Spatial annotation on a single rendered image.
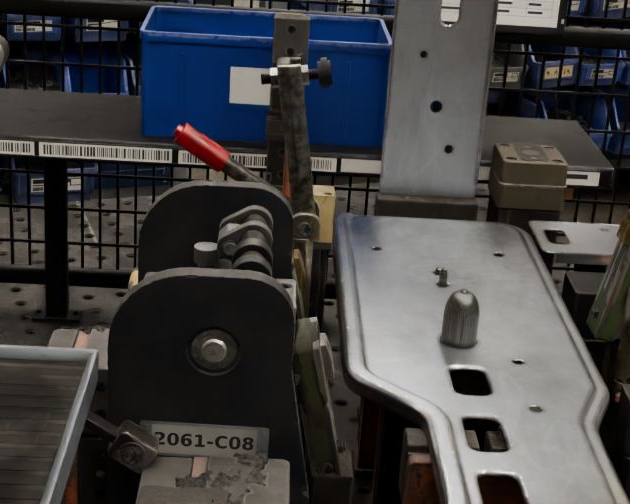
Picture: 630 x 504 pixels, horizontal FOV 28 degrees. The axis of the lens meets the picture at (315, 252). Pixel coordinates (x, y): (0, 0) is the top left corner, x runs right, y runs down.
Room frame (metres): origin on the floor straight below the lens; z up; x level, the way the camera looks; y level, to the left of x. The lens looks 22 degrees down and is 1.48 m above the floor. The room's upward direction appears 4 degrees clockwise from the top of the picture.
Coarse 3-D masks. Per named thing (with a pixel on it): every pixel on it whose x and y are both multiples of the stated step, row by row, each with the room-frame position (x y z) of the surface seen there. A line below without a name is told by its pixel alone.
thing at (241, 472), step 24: (216, 456) 0.66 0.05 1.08; (240, 456) 0.66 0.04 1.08; (264, 456) 0.66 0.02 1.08; (144, 480) 0.63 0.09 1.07; (168, 480) 0.64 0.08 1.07; (192, 480) 0.64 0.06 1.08; (216, 480) 0.63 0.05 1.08; (240, 480) 0.64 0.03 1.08; (264, 480) 0.64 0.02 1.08; (288, 480) 0.64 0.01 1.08
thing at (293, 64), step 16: (288, 64) 1.12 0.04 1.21; (320, 64) 1.13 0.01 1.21; (272, 80) 1.13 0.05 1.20; (288, 80) 1.12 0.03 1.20; (304, 80) 1.13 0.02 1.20; (320, 80) 1.13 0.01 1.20; (288, 96) 1.12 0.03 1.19; (288, 112) 1.12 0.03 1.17; (304, 112) 1.12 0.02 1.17; (288, 128) 1.12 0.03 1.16; (304, 128) 1.12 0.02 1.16; (288, 144) 1.12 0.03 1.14; (304, 144) 1.12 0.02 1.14; (288, 160) 1.12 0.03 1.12; (304, 160) 1.12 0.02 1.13; (288, 176) 1.12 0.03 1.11; (304, 176) 1.12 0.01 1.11; (304, 192) 1.12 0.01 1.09; (304, 208) 1.12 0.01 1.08
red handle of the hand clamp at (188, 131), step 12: (180, 132) 1.13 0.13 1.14; (192, 132) 1.12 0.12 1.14; (180, 144) 1.12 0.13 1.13; (192, 144) 1.12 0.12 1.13; (204, 144) 1.12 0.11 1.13; (216, 144) 1.13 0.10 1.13; (204, 156) 1.12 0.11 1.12; (216, 156) 1.12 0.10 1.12; (228, 156) 1.13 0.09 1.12; (216, 168) 1.12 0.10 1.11; (228, 168) 1.13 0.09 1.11; (240, 168) 1.13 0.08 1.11; (240, 180) 1.13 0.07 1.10; (252, 180) 1.13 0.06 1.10; (264, 180) 1.14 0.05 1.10
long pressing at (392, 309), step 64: (384, 256) 1.21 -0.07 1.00; (448, 256) 1.22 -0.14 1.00; (512, 256) 1.23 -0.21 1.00; (384, 320) 1.05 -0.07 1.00; (512, 320) 1.07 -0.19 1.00; (384, 384) 0.92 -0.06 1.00; (448, 384) 0.93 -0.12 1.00; (512, 384) 0.94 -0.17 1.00; (576, 384) 0.94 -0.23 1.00; (448, 448) 0.82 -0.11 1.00; (512, 448) 0.83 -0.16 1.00; (576, 448) 0.84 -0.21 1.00
